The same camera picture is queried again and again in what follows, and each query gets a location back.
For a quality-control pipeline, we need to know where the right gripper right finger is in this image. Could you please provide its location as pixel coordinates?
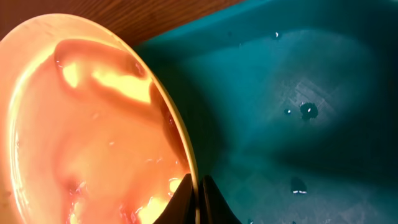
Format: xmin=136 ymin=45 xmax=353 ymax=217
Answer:
xmin=199 ymin=175 xmax=241 ymax=224

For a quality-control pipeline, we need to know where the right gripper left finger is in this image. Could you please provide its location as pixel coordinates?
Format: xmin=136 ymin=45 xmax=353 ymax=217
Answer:
xmin=154 ymin=174 xmax=196 ymax=224

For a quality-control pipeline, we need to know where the yellow plate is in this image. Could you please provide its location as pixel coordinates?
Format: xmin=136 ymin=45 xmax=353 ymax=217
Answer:
xmin=1 ymin=14 xmax=200 ymax=223

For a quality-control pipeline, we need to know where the teal plastic tray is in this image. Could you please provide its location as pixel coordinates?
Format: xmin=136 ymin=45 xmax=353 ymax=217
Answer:
xmin=136 ymin=0 xmax=397 ymax=223

